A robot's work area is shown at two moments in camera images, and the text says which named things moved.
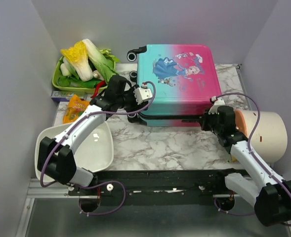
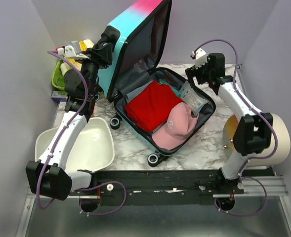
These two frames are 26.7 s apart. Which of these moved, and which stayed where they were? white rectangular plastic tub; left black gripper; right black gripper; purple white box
Moved: left black gripper; right black gripper
Stayed: purple white box; white rectangular plastic tub
